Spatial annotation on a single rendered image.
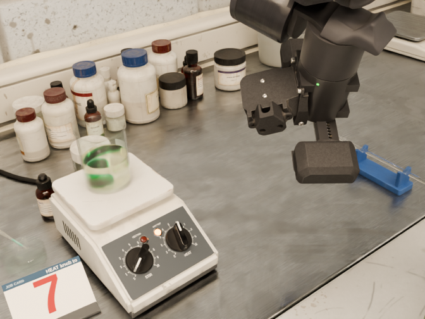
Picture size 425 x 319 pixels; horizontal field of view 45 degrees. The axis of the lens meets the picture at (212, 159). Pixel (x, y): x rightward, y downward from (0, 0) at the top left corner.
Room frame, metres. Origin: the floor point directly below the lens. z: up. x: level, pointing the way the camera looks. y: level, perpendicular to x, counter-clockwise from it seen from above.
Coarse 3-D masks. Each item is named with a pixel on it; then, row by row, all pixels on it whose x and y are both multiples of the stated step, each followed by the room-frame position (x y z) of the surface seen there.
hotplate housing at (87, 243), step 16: (64, 208) 0.51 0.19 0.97; (144, 208) 0.50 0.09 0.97; (160, 208) 0.50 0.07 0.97; (176, 208) 0.51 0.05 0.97; (64, 224) 0.51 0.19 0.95; (80, 224) 0.48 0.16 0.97; (112, 224) 0.48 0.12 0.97; (128, 224) 0.48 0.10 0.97; (144, 224) 0.48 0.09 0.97; (80, 240) 0.47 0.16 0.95; (96, 240) 0.45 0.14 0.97; (112, 240) 0.45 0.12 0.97; (208, 240) 0.48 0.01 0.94; (80, 256) 0.48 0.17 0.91; (96, 256) 0.44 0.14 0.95; (96, 272) 0.45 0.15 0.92; (112, 272) 0.42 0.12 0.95; (192, 272) 0.44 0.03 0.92; (208, 272) 0.46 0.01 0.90; (112, 288) 0.42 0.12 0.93; (160, 288) 0.41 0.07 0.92; (176, 288) 0.43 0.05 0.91; (128, 304) 0.39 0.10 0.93; (144, 304) 0.40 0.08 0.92
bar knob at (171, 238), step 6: (174, 228) 0.47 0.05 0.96; (180, 228) 0.47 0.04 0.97; (168, 234) 0.47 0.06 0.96; (174, 234) 0.47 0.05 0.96; (180, 234) 0.46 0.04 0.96; (186, 234) 0.47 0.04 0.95; (168, 240) 0.46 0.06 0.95; (174, 240) 0.46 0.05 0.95; (180, 240) 0.46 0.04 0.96; (186, 240) 0.46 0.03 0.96; (174, 246) 0.46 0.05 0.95; (180, 246) 0.45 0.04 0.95; (186, 246) 0.45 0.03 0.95
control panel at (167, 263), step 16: (160, 224) 0.48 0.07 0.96; (192, 224) 0.49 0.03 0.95; (128, 240) 0.46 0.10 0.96; (160, 240) 0.46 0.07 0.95; (192, 240) 0.47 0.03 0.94; (112, 256) 0.43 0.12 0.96; (160, 256) 0.44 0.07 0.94; (176, 256) 0.45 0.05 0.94; (192, 256) 0.45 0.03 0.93; (208, 256) 0.46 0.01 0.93; (128, 272) 0.42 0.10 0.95; (160, 272) 0.43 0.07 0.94; (176, 272) 0.43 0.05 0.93; (128, 288) 0.40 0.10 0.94; (144, 288) 0.41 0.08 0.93
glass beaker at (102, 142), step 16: (80, 128) 0.55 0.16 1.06; (96, 128) 0.57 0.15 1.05; (112, 128) 0.57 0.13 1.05; (80, 144) 0.52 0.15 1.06; (96, 144) 0.51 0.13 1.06; (112, 144) 0.52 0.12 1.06; (80, 160) 0.53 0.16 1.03; (96, 160) 0.51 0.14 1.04; (112, 160) 0.51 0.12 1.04; (128, 160) 0.54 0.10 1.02; (96, 176) 0.51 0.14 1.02; (112, 176) 0.51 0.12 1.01; (128, 176) 0.53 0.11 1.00; (96, 192) 0.51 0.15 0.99; (112, 192) 0.51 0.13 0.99
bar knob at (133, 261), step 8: (136, 248) 0.45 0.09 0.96; (144, 248) 0.44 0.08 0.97; (128, 256) 0.43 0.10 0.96; (136, 256) 0.44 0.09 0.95; (144, 256) 0.43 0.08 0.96; (128, 264) 0.43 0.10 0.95; (136, 264) 0.42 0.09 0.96; (144, 264) 0.43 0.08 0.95; (152, 264) 0.43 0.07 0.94; (136, 272) 0.42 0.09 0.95; (144, 272) 0.42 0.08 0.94
